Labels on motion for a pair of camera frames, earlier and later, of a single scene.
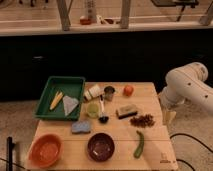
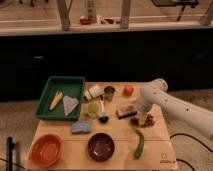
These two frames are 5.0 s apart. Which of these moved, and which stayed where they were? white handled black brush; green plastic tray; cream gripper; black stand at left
Moved: cream gripper
Stayed: white handled black brush; black stand at left; green plastic tray
